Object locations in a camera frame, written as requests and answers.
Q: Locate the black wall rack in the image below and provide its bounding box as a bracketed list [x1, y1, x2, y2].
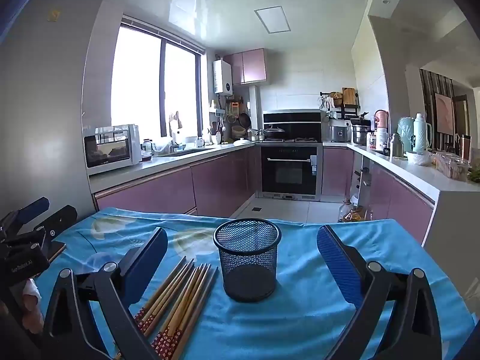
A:
[319, 87, 361, 121]

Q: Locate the dark smartphone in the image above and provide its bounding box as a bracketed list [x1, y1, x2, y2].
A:
[44, 241, 67, 265]

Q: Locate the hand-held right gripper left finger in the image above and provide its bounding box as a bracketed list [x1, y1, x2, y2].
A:
[43, 227, 169, 360]

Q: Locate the white gas water heater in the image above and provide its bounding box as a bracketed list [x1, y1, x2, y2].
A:
[213, 60, 234, 95]

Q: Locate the person's left hand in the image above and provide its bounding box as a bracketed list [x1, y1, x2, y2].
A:
[20, 279, 45, 334]

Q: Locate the framed wall picture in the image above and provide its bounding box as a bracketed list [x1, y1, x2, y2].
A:
[434, 92, 456, 136]

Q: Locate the yellow cooking oil bottle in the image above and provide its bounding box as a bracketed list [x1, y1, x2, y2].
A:
[352, 204, 374, 222]

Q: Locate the steel thermos bottle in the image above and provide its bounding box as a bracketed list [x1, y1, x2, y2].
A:
[390, 133, 404, 158]

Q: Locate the silver rice cooker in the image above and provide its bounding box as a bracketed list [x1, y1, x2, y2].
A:
[329, 118, 353, 144]

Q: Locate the black mesh holder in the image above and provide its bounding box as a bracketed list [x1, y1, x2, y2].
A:
[213, 218, 283, 302]

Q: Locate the white kitchen countertop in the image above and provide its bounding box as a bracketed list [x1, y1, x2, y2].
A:
[88, 140, 480, 203]

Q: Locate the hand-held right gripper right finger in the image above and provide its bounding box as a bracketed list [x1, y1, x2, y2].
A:
[317, 224, 443, 360]

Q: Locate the clear plastic food container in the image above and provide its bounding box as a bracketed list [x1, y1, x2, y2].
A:
[433, 152, 471, 181]

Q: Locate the black built-in oven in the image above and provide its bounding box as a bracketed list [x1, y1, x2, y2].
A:
[260, 143, 324, 197]

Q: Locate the grey refrigerator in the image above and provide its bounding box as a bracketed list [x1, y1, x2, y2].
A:
[0, 0, 110, 241]

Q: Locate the pink base cabinet run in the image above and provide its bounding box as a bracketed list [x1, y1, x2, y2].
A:
[322, 146, 437, 248]
[94, 144, 262, 218]

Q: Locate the wok with glass lid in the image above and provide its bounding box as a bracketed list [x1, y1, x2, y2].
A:
[259, 124, 286, 141]

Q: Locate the bundle of wooden chopsticks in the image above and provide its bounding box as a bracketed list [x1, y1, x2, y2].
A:
[112, 256, 220, 360]

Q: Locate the knife rack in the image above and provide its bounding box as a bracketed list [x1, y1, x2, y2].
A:
[352, 167, 372, 203]

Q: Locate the stainless steel pot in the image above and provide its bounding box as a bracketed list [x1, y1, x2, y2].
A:
[350, 118, 372, 146]

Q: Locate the square ceiling light panel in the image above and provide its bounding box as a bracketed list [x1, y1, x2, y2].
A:
[254, 6, 292, 34]

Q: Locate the white toaster oven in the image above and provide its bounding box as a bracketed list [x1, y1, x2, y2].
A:
[83, 124, 142, 169]

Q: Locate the blue floral tablecloth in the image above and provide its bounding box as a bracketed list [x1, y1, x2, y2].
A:
[28, 206, 480, 360]

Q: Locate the kitchen window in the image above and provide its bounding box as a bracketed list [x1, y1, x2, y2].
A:
[110, 15, 207, 139]

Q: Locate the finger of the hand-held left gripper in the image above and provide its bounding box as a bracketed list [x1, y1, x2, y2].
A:
[35, 205, 78, 239]
[11, 197, 50, 226]

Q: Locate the light green thermos flask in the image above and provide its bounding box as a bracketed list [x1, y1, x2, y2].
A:
[413, 112, 434, 154]

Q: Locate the pink wall cabinet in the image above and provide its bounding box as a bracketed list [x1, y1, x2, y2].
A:
[224, 48, 268, 86]

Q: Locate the black range hood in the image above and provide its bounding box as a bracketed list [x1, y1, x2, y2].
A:
[262, 109, 327, 140]

